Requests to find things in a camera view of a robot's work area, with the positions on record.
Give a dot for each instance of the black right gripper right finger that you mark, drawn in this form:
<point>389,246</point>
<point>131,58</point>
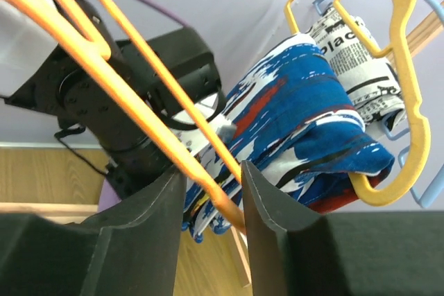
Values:
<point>276,225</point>

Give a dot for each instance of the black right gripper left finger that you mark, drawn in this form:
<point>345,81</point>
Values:
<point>138,241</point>

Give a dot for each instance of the orange plastic hanger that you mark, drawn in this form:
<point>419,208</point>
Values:
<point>87,46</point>

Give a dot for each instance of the purple trousers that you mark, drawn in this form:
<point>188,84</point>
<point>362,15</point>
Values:
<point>108,197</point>

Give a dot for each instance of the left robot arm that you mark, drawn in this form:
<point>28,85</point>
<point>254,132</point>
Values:
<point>58,86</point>

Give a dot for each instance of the yellow orange hanger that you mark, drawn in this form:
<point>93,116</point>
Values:
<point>420,133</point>

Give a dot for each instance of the light blue hanger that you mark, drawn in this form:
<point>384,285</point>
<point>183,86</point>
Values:
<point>423,178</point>

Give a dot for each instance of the blue white patterned garment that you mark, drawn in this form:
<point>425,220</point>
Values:
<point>296,124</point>

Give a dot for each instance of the wooden clothes rack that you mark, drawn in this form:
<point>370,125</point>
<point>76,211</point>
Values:
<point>76,213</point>

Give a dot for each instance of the black white printed garment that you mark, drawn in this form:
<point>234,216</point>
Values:
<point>370,83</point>

